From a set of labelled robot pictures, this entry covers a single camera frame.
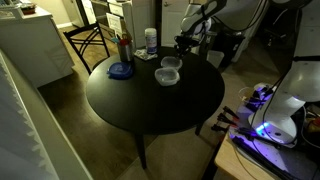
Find black clamp red handle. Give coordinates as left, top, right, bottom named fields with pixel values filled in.
left=222, top=105, right=240, bottom=120
left=217, top=113, right=238, bottom=128
left=210, top=123, right=232, bottom=133

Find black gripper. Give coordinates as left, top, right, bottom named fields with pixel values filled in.
left=173, top=34, right=198, bottom=61

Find blue bowl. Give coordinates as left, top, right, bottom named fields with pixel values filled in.
left=106, top=61, right=134, bottom=80

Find wooden spatula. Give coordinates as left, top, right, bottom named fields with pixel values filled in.
left=121, top=28, right=133, bottom=43

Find red bowl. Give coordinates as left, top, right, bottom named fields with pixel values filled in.
left=21, top=3, right=38, bottom=16

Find white kitchen counter cabinet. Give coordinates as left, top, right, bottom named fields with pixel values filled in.
left=0, top=5, right=75, bottom=88

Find white window sill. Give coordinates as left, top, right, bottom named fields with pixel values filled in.
left=0, top=49, right=94, bottom=180

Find light wooden robot table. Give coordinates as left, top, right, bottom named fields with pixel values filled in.
left=213, top=131, right=320, bottom=180

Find white panel door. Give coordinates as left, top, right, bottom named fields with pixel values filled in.
left=161, top=0, right=193, bottom=48

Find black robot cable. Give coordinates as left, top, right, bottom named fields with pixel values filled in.
left=199, top=0, right=320, bottom=144

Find white wipes canister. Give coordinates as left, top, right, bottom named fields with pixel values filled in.
left=144, top=27, right=159, bottom=55

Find black metal chair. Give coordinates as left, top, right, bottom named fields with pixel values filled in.
left=63, top=21, right=111, bottom=75

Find white tall cabinet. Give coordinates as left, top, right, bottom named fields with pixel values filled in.
left=107, top=0, right=158, bottom=48

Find white paper sheet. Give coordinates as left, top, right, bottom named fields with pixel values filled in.
left=106, top=12, right=124, bottom=36

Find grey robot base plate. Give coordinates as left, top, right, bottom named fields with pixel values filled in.
left=229, top=124, right=320, bottom=180

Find metal utensil cup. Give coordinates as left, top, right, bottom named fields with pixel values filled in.
left=118, top=40, right=135, bottom=64

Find round black table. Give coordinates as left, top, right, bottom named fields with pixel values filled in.
left=85, top=45, right=226, bottom=170

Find white window blinds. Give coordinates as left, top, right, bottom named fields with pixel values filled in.
left=0, top=61, right=61, bottom=180

